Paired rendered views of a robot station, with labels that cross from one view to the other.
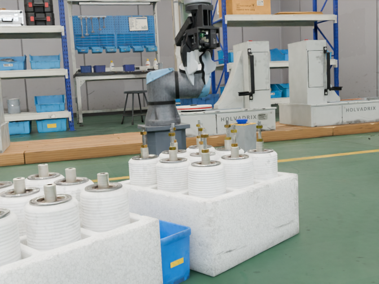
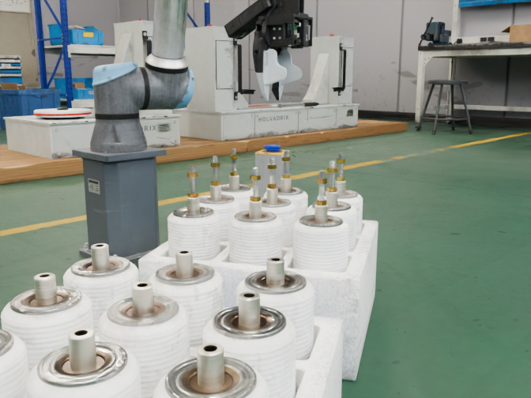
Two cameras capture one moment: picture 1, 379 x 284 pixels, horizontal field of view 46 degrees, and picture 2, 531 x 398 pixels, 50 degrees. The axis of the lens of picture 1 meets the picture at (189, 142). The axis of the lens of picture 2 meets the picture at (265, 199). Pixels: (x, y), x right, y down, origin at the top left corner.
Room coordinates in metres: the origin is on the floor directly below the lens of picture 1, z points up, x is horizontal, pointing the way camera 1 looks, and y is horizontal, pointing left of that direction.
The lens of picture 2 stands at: (0.31, 0.51, 0.50)
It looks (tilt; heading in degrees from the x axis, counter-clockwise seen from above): 12 degrees down; 331
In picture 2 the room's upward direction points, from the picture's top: straight up
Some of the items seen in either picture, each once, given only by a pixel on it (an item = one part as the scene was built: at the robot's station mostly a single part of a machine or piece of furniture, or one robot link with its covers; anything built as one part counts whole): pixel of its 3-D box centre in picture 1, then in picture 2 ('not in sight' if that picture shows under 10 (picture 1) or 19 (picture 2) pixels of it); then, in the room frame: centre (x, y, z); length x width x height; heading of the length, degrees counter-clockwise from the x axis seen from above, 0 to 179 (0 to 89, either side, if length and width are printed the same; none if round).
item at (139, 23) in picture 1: (138, 23); not in sight; (7.26, 0.72, 1.54); 0.32 x 0.02 x 0.25; 107
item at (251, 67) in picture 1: (215, 87); (92, 83); (3.71, -0.24, 0.45); 0.82 x 0.57 x 0.74; 107
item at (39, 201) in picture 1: (51, 200); (249, 322); (0.79, 0.26, 0.25); 0.08 x 0.08 x 0.01
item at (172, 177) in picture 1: (175, 193); (255, 265); (1.18, 0.05, 0.16); 0.10 x 0.10 x 0.18
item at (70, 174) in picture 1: (70, 176); (184, 264); (0.96, 0.26, 0.26); 0.02 x 0.02 x 0.03
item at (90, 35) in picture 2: (234, 56); (76, 35); (6.59, -0.73, 0.90); 0.50 x 0.38 x 0.21; 18
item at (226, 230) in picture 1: (205, 208); (272, 279); (1.26, -0.04, 0.09); 0.39 x 0.39 x 0.18; 46
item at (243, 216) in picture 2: (173, 160); (255, 216); (1.18, 0.05, 0.25); 0.08 x 0.08 x 0.01
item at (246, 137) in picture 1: (243, 168); (272, 213); (1.52, -0.18, 0.16); 0.07 x 0.07 x 0.31; 46
